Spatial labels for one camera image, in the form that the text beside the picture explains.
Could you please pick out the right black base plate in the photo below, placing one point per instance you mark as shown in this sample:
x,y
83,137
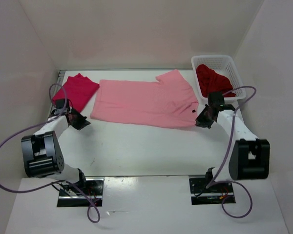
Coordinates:
x,y
200,195

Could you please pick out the magenta red t shirt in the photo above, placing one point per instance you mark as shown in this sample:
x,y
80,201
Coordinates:
x,y
80,90

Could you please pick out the light pink t shirt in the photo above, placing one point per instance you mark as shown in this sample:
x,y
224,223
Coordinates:
x,y
167,102

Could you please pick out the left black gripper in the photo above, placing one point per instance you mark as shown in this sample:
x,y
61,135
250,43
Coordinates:
x,y
82,122

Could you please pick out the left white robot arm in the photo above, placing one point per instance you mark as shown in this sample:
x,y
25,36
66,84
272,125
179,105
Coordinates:
x,y
42,155

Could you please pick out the white plastic basket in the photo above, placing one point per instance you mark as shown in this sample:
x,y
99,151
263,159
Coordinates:
x,y
221,64

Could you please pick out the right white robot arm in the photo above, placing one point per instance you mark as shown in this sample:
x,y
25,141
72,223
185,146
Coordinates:
x,y
247,157

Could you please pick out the dark red t shirt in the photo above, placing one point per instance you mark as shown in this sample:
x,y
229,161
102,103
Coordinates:
x,y
210,81

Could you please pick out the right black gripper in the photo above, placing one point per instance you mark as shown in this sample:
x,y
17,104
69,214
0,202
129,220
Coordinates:
x,y
200,122

